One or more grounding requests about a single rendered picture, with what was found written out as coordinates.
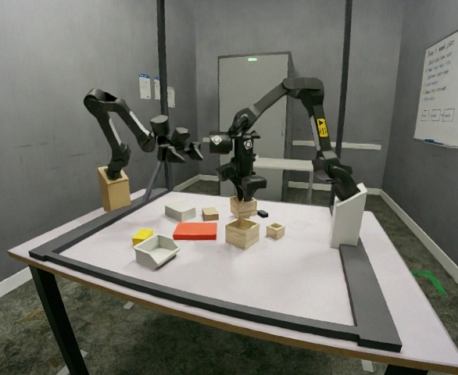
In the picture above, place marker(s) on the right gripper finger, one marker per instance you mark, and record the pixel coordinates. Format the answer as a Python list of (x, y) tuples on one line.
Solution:
[(173, 157), (196, 154)]

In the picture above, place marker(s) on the grey open bin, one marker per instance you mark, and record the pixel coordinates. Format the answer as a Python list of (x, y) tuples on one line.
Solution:
[(155, 250)]

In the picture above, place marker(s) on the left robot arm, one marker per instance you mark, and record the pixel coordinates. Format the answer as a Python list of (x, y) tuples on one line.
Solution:
[(311, 93)]

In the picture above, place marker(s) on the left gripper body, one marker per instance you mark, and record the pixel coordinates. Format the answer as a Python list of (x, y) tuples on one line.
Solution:
[(246, 165)]

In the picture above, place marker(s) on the yellow block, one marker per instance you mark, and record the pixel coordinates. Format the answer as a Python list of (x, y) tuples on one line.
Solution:
[(141, 236)]

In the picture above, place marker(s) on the red flat rectangular slab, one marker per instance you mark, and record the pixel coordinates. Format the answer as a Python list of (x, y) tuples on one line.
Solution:
[(195, 231)]

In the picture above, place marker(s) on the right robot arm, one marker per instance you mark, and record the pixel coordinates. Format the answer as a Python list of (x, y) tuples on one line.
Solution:
[(98, 103)]

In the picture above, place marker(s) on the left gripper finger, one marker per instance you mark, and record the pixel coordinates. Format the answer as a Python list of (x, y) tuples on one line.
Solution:
[(247, 194), (239, 191)]

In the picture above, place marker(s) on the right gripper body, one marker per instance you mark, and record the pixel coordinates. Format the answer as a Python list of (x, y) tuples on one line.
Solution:
[(182, 150)]

